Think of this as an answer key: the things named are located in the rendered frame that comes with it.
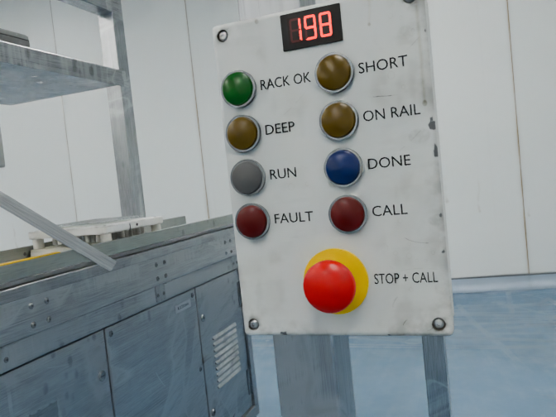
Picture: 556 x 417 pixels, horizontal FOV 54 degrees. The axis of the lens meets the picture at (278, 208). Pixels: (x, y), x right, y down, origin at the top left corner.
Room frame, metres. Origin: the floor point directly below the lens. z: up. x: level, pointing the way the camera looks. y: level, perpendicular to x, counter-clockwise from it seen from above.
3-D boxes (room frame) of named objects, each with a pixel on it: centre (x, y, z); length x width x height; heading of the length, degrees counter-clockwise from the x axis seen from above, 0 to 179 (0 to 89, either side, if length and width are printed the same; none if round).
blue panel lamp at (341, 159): (0.42, -0.05, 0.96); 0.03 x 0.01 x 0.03; 69
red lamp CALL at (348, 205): (0.42, -0.05, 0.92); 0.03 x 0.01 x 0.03; 69
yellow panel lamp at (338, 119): (0.42, -0.05, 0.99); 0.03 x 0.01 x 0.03; 69
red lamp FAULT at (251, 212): (0.45, 0.02, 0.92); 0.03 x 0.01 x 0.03; 69
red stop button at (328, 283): (0.42, -0.04, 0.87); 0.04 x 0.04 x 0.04; 69
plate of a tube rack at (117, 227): (1.46, 0.48, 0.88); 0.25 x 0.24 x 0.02; 69
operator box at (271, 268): (0.46, -0.05, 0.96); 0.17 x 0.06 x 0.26; 69
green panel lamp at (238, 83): (0.45, 0.02, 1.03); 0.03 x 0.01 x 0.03; 69
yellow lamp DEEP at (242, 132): (0.45, 0.02, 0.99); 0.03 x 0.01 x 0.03; 69
